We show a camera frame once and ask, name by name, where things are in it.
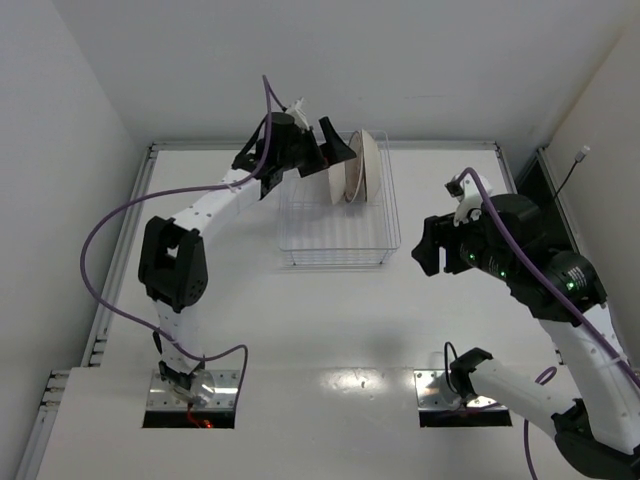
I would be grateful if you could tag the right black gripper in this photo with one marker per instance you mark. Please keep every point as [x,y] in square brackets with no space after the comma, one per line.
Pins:
[447,245]

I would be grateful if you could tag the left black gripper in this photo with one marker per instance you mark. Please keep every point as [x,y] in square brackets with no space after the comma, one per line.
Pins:
[315,151]

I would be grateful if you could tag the brown floral plate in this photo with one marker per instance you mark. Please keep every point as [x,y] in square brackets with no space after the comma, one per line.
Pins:
[372,166]
[337,182]

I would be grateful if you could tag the grey rimmed sunburst plate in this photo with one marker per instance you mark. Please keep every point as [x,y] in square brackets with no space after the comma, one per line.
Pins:
[355,185]

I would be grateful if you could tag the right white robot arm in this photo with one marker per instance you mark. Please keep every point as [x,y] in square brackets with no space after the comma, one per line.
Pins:
[597,432]

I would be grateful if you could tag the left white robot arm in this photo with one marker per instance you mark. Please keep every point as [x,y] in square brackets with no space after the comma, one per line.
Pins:
[173,265]

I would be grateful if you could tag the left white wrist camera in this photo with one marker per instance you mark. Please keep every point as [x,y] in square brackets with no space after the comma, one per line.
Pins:
[295,110]

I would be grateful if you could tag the white wire dish rack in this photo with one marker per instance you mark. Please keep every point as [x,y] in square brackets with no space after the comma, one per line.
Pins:
[315,233]

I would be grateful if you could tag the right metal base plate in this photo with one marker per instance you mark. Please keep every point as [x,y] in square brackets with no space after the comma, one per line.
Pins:
[434,395]

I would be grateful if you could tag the metal base plate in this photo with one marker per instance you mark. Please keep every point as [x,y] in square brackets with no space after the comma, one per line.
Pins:
[220,390]
[434,395]

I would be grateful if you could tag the black wall cable white plug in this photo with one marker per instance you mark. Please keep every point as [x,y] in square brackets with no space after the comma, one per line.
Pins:
[578,159]

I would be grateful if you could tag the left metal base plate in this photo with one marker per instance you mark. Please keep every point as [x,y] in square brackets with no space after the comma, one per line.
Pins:
[220,390]

